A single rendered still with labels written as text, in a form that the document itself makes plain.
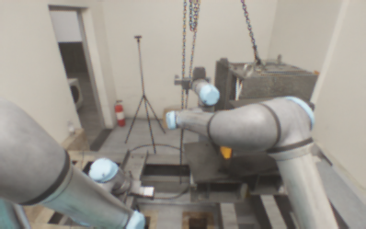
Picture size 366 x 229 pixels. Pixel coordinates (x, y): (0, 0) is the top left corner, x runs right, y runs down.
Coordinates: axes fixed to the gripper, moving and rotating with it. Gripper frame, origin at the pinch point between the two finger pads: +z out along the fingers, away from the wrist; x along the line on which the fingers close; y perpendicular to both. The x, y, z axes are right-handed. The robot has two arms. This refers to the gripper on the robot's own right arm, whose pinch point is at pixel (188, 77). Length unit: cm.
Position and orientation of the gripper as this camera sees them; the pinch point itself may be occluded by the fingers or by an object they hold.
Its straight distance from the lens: 103.5
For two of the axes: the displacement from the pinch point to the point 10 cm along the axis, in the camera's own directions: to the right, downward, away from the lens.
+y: -0.2, 9.0, 4.4
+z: -2.8, -4.3, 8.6
